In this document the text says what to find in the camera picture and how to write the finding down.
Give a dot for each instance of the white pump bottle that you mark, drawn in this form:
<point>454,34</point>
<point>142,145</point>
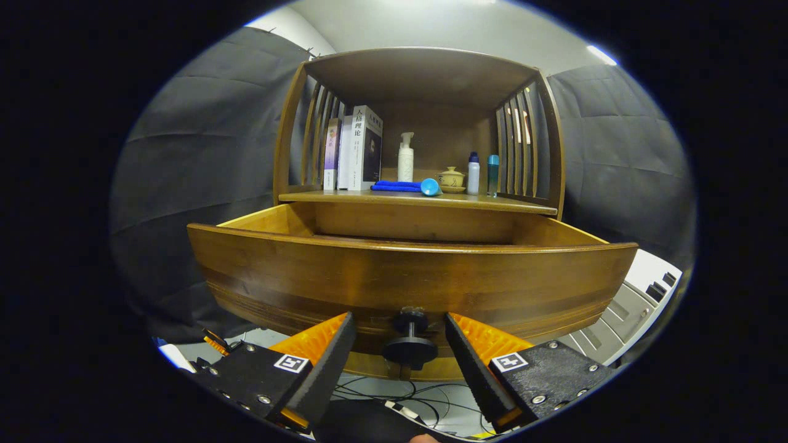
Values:
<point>406,163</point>

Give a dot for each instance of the grey filing cabinet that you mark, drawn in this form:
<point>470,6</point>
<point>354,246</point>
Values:
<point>622,314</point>

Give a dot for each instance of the thin purple book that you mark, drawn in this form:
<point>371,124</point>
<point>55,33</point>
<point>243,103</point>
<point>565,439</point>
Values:
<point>332,154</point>

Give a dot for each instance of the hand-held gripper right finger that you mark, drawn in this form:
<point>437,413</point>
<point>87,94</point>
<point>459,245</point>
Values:
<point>477,369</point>

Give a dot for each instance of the brown wooden drawer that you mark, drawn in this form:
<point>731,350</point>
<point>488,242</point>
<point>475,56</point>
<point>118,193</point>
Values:
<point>369,277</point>

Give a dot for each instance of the black backdrop cloth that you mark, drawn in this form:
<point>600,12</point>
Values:
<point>622,166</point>
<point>197,184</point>

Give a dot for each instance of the wooden countertop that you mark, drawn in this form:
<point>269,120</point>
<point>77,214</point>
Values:
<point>369,197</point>

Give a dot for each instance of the folded blue cloth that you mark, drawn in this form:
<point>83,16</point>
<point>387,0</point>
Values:
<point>394,186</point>

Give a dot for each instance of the white bottle with blue cap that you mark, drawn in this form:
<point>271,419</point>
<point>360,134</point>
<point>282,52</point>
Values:
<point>473,178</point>

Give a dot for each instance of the small ceiling light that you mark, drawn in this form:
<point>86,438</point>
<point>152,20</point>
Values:
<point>601,55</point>

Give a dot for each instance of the beige lidded teacup with saucer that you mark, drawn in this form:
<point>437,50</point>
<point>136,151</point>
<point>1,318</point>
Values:
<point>452,179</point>

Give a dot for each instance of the teal glass bottle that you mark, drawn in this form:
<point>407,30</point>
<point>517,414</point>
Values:
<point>494,178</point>

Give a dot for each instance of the white and blue tube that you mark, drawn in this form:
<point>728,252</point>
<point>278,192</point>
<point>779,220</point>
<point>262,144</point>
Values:
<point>431,187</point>

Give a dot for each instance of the thin white book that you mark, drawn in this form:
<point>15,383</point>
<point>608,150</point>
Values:
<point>345,154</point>

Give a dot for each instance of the thick white portrait book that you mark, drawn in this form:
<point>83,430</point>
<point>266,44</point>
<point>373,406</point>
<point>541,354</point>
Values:
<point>366,147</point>

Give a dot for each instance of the small black box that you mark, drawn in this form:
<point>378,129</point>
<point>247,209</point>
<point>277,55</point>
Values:
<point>655,291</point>
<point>670,279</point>

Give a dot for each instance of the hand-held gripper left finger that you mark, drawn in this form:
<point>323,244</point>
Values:
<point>323,375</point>

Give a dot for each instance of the brown wooden cabinet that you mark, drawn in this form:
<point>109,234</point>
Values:
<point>431,80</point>

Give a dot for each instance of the black round drawer knob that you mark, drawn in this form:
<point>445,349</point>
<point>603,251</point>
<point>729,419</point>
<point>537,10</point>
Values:
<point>409,351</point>

